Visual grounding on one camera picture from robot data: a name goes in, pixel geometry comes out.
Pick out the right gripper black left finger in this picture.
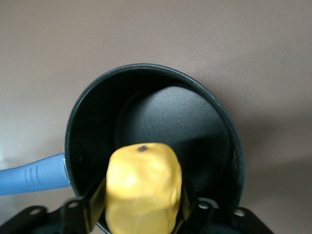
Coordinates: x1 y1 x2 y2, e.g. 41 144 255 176
59 177 107 234

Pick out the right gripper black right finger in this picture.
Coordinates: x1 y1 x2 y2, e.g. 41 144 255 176
179 182 220 222

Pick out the yellow potato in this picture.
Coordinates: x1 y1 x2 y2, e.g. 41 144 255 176
104 142 183 234

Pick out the brown table cover sheet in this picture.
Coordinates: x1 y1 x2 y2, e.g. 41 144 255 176
0 0 312 234

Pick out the black pot with blue handle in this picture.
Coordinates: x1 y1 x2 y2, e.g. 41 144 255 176
0 63 245 234

